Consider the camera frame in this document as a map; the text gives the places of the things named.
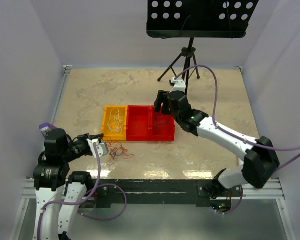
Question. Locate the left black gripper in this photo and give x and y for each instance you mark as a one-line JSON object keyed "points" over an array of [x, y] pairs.
{"points": [[87, 136]]}

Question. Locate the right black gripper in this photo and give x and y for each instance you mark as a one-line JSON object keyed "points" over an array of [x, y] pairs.
{"points": [[158, 103]]}

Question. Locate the yellow plastic bin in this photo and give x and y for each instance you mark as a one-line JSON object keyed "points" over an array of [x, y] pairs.
{"points": [[114, 124]]}

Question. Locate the red double compartment bin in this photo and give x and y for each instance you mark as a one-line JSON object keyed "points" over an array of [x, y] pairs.
{"points": [[145, 125]]}

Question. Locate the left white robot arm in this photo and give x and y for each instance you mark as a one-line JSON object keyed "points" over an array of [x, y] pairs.
{"points": [[58, 192]]}

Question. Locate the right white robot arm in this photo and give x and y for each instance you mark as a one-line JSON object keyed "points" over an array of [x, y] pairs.
{"points": [[260, 161]]}

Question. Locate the purple holder block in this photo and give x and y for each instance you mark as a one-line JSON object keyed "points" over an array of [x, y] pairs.
{"points": [[45, 128]]}

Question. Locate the black music stand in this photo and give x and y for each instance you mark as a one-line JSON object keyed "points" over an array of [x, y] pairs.
{"points": [[218, 19]]}

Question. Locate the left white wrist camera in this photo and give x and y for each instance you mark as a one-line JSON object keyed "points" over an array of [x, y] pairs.
{"points": [[98, 148]]}

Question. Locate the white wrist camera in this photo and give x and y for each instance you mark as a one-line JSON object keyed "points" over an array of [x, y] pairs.
{"points": [[98, 148], [178, 84]]}

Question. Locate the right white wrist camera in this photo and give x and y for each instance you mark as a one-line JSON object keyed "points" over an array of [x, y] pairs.
{"points": [[178, 84]]}

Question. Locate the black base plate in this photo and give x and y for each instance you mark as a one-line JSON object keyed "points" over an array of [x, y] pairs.
{"points": [[154, 192]]}

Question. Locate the aluminium left rail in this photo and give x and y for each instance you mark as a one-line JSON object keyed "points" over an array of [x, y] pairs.
{"points": [[57, 100]]}

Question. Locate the aluminium rail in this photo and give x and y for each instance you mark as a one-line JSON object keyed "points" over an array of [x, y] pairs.
{"points": [[57, 100], [271, 191]]}

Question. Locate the aluminium front rail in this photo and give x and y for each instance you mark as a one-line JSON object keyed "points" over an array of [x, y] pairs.
{"points": [[271, 191]]}

